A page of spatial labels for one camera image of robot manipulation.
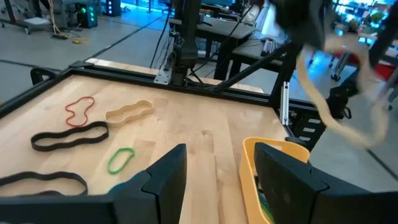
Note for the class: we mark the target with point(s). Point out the thin tan rubber band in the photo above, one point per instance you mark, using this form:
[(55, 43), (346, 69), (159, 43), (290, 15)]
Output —
[(317, 104)]

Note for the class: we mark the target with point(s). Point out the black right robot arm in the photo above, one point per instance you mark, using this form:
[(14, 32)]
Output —
[(186, 31)]

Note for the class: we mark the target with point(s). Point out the black bulky object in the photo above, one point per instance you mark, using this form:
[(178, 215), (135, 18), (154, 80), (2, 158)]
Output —
[(340, 99)]

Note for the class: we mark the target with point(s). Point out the small green rubber band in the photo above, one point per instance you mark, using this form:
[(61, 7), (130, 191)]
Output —
[(124, 149)]

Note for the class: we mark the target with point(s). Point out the wide tan rubber band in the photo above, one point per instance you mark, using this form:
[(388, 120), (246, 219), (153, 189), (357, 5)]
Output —
[(130, 117)]

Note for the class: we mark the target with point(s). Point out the silver vertical bracket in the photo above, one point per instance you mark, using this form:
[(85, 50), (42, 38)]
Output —
[(285, 102)]

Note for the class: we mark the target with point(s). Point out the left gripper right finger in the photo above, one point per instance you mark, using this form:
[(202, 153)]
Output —
[(289, 193)]

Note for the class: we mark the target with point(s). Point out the wide black rubber band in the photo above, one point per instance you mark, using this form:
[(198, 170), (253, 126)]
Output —
[(46, 175), (71, 144)]

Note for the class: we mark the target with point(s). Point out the black computer with green lights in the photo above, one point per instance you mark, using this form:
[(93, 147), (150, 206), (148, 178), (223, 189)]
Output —
[(87, 15)]

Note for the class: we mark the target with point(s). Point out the silver mounting plate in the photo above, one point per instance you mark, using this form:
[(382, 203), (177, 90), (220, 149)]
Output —
[(163, 73)]

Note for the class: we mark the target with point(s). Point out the grey rolling cart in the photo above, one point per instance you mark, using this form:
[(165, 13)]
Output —
[(34, 23)]

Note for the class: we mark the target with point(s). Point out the yellow plastic bin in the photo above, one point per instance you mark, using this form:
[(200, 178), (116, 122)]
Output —
[(248, 186)]

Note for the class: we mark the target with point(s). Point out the thin red rubber band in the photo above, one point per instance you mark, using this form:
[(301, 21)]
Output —
[(66, 109)]

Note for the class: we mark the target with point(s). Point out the black aluminium table frame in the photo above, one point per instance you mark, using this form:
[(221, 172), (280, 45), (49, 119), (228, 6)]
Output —
[(124, 77)]

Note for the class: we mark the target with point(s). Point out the black work table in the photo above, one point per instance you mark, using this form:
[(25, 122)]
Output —
[(224, 31)]

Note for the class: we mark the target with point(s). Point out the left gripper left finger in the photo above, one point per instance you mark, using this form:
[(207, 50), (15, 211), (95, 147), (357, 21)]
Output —
[(164, 186)]

